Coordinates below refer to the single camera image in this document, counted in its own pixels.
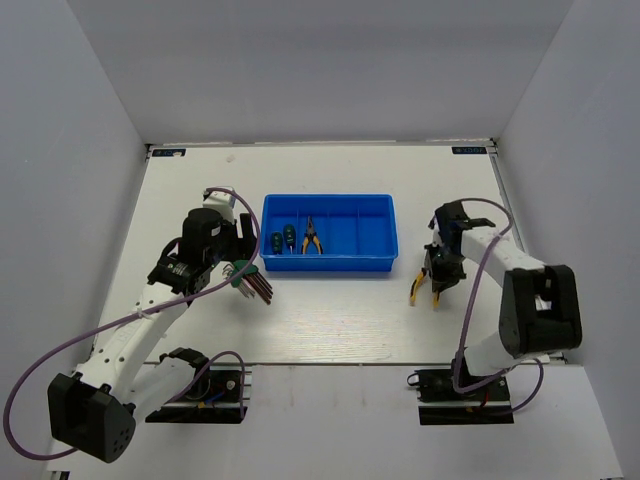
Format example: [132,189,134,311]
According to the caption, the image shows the yellow black short pliers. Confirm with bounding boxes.
[301,216,324,255]

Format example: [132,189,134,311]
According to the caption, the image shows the blue label sticker right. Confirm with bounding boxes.
[451,146,487,155]

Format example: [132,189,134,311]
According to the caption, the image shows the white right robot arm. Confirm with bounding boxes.
[421,200,583,399]

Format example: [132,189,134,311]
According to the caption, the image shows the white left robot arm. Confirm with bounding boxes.
[47,206,247,463]

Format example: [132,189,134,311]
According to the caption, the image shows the green hex key set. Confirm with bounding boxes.
[223,260,273,305]

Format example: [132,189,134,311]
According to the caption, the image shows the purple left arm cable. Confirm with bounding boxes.
[3,185,261,459]

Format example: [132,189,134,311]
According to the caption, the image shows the blue label sticker left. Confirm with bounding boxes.
[151,148,186,158]

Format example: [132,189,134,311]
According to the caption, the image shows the yellow black long-nose pliers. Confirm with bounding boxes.
[409,267,444,309]

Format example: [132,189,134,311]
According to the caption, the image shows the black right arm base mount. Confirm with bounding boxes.
[407,368,514,426]

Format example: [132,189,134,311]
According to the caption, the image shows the blue plastic divided bin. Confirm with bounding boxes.
[260,194,398,272]

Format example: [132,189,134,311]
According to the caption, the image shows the blue label sticker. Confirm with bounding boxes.
[451,146,487,155]
[151,148,186,158]

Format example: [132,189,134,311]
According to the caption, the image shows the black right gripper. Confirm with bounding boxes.
[425,241,467,291]

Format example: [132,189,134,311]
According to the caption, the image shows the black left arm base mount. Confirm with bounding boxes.
[145,365,252,425]

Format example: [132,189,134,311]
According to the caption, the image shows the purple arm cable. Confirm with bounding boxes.
[452,197,546,414]
[3,185,261,459]

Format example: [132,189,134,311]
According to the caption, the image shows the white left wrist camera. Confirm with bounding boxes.
[202,190,236,222]

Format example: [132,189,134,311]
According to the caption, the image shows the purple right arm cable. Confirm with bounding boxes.
[452,197,546,414]

